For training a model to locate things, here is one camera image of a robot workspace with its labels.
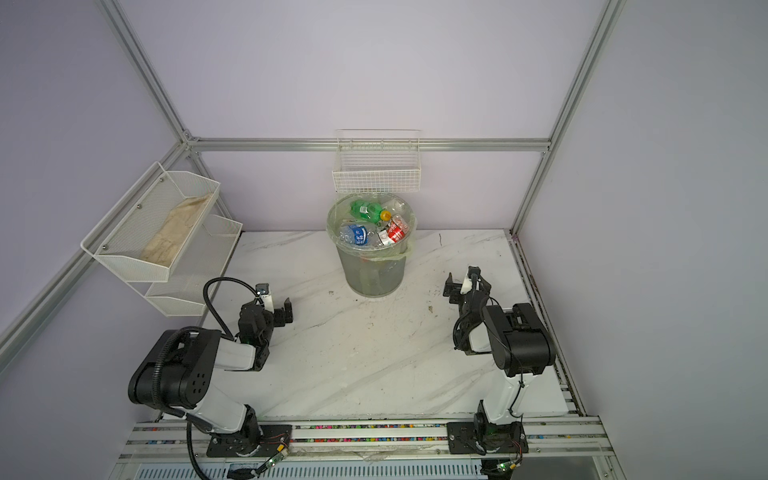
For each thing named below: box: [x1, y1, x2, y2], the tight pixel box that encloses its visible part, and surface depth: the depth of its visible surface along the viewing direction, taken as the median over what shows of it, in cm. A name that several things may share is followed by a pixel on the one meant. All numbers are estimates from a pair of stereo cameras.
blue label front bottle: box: [340, 224, 369, 246], surface depth 84 cm
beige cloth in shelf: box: [141, 194, 211, 266], surface depth 82 cm
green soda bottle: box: [350, 200, 392, 223], surface depth 90 cm
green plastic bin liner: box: [327, 192, 417, 261], surface depth 86 cm
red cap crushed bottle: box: [378, 214, 409, 246], surface depth 82 cm
